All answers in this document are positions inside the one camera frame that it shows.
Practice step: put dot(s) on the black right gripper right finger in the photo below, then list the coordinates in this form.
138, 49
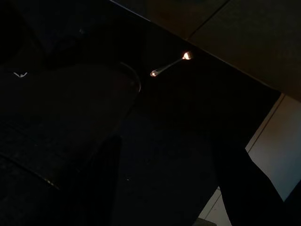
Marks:
249, 193

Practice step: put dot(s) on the brown cabinet door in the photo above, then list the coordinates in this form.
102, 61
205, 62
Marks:
258, 47

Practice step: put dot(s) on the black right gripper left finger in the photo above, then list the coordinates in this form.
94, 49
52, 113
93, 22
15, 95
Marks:
98, 193

